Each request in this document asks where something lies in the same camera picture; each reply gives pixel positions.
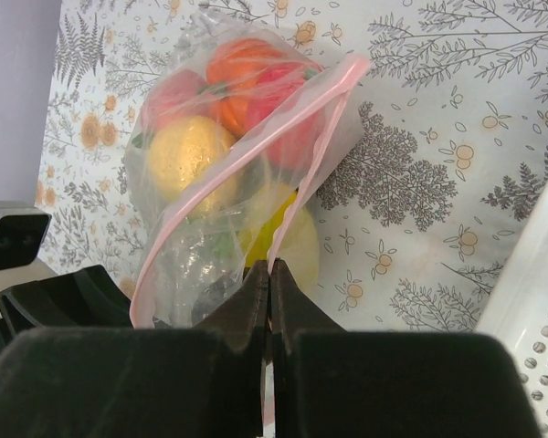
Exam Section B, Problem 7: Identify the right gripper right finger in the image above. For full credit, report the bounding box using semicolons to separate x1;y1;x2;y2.
269;260;540;437

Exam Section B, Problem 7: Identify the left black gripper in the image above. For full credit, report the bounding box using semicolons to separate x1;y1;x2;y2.
0;264;132;353

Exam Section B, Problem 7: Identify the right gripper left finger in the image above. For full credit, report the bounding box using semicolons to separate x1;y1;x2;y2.
0;262;269;437

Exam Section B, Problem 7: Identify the green grapes toy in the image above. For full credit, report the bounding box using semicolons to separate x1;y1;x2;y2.
184;216;237;263

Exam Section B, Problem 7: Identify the yellow starfruit toy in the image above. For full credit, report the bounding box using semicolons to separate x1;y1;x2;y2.
238;190;320;297

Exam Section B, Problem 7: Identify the yellow lemon toy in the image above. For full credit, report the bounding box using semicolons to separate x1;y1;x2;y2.
147;116;236;202

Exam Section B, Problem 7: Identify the pink peach toy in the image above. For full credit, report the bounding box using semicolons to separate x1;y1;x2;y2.
140;69;209;131

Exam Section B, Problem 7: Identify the clear zip top bag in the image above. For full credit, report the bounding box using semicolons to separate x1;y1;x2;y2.
125;9;369;329

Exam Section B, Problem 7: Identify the orange pumpkin toy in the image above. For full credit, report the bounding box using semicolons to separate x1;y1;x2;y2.
205;37;284;138

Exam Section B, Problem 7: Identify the white perforated plastic basket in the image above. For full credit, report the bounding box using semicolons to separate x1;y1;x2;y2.
476;182;548;437

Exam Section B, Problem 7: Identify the floral table mat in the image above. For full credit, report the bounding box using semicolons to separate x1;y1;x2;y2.
36;1;548;331

